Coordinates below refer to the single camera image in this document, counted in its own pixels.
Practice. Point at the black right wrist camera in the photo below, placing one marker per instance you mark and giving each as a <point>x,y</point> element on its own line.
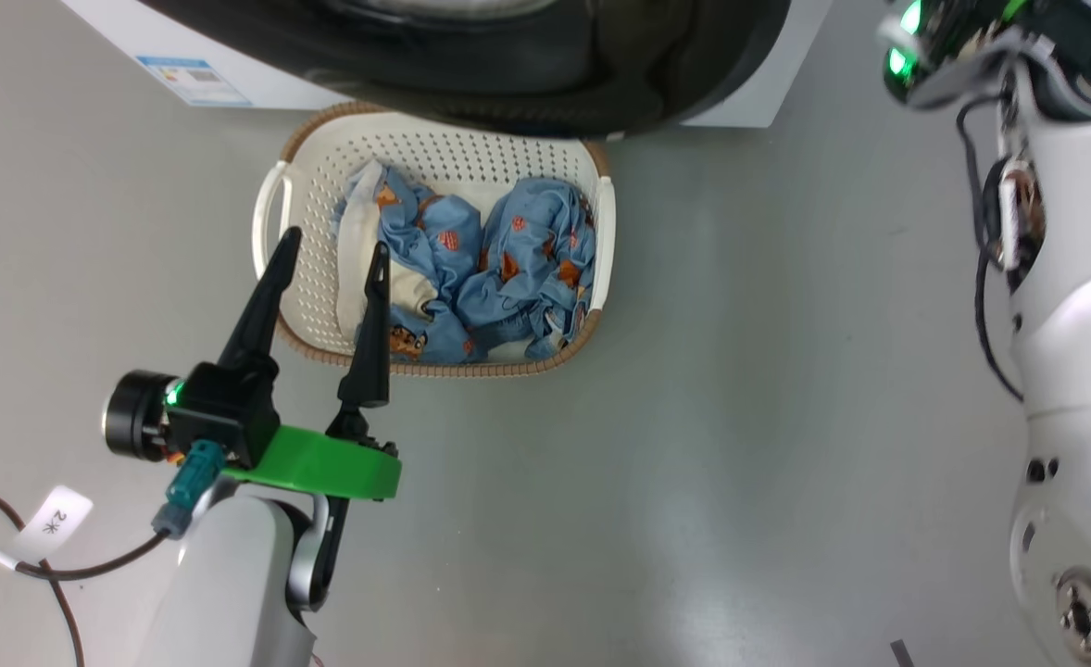
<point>916,46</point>

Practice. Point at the blue bear print garment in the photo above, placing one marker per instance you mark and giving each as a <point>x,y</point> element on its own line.
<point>434,241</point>
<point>532,269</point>

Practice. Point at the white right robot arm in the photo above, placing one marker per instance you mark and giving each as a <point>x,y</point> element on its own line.
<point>1078,371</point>

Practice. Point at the cream perforated laundry basket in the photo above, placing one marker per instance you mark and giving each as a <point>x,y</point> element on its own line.
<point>434,148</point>

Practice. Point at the blue energy label sticker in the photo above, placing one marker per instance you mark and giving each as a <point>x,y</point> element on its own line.
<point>194,81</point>

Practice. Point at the dark floor tape piece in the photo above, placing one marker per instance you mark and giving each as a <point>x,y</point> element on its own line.
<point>903,654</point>

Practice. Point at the dark round washing machine door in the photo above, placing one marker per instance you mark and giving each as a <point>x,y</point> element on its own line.
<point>508,74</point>

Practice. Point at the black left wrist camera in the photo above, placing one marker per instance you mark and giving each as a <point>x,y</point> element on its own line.
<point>221,408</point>

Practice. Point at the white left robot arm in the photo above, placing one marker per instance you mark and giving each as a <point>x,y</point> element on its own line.
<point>221,584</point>

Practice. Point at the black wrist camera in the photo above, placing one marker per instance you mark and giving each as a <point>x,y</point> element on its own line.
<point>916,46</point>
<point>221,408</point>

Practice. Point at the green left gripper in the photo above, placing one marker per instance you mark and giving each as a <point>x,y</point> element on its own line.
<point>323,468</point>

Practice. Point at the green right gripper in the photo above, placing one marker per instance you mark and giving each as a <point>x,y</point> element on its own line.
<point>1014,7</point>

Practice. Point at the white front-load washing machine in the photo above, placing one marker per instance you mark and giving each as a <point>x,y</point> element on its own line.
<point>268,79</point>

